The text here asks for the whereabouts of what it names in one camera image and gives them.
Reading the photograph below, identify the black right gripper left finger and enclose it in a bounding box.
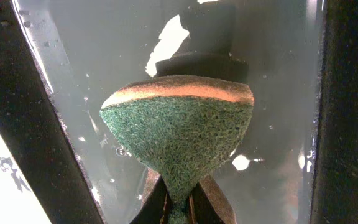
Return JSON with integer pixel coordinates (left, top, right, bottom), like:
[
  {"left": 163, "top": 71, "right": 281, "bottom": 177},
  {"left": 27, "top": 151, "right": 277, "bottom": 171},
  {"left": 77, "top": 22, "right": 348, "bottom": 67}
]
[{"left": 130, "top": 168, "right": 172, "bottom": 224}]

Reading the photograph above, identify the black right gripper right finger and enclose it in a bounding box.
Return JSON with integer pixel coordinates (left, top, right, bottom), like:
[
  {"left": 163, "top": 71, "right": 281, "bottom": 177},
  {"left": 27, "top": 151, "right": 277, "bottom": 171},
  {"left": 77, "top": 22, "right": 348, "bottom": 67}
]
[{"left": 188, "top": 175, "right": 237, "bottom": 224}]

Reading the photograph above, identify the green scouring sponge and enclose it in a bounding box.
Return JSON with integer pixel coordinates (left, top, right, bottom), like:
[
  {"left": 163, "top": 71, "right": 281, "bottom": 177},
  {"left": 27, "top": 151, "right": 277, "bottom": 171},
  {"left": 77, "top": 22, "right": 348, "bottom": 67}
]
[{"left": 99, "top": 75, "right": 254, "bottom": 223}]

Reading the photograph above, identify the light blue plate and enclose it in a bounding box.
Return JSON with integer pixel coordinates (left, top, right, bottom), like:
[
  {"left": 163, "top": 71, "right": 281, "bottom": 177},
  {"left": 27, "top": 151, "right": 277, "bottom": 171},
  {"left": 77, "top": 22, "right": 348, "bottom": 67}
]
[{"left": 0, "top": 135, "right": 50, "bottom": 224}]

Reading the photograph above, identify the black water tray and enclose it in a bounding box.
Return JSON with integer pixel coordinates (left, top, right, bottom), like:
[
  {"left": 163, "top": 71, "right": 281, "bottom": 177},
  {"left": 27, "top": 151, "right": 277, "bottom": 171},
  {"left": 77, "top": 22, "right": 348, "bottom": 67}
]
[{"left": 0, "top": 1, "right": 358, "bottom": 223}]

